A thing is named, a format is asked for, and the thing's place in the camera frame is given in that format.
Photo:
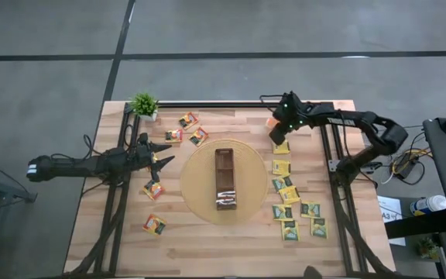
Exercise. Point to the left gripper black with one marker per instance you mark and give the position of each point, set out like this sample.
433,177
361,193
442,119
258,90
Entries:
143,155

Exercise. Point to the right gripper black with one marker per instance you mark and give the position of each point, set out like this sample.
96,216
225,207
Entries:
290,116

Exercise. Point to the brown wooden tea box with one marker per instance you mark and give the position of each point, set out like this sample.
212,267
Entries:
225,174

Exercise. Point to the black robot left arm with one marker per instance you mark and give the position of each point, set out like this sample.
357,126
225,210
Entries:
72,167

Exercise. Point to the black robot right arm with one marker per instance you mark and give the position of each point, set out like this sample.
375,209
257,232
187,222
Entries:
362,118

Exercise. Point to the mango magic tea packet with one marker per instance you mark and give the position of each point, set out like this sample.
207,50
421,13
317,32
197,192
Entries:
198,136
154,224
153,190
173,135
188,121
153,155

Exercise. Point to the round woven straw placemat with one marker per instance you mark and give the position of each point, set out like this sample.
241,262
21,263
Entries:
200,182

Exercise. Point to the green plant in white pot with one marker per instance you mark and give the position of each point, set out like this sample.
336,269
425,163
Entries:
144,104

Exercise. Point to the black power adapter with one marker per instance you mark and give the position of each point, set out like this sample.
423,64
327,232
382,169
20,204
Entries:
405,169

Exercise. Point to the white paper sheet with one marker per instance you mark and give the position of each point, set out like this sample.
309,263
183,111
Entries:
387,205

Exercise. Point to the person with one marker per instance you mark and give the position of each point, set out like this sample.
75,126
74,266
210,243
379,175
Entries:
313,272

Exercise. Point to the grey metal stand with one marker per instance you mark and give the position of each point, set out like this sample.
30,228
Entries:
6,190

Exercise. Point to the white blue bottle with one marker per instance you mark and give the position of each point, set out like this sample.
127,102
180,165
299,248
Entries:
430,204

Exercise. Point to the black desk bar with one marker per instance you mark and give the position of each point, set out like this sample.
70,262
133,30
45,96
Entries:
416,226

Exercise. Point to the small potted plant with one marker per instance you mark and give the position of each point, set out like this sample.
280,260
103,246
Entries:
428,248

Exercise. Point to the grey metal bracket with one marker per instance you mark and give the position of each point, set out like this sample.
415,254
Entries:
333,164

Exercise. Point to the black aluminium table frame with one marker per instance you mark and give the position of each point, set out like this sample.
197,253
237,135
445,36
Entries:
215,104

